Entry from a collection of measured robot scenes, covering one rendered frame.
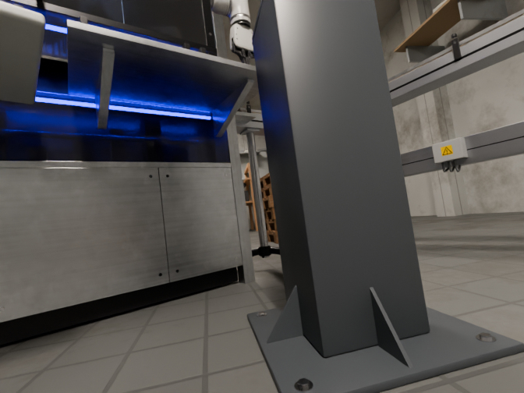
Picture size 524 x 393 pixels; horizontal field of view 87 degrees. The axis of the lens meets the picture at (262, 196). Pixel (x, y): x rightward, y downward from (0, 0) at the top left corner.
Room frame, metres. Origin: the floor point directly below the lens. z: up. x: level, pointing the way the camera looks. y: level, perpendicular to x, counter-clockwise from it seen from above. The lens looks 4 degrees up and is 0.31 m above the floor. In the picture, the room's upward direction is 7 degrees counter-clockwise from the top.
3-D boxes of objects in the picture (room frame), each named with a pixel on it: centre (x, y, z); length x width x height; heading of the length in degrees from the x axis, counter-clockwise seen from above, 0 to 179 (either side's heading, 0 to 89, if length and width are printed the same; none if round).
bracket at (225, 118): (1.21, 0.08, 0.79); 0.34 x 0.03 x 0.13; 35
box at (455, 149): (1.26, -0.87, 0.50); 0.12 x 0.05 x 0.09; 35
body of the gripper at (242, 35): (1.07, 0.00, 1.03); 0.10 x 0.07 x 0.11; 125
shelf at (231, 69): (1.07, 0.29, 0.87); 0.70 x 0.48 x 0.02; 125
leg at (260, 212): (1.67, 0.02, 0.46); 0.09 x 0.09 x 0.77; 35
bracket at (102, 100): (0.92, 0.49, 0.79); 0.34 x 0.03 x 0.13; 35
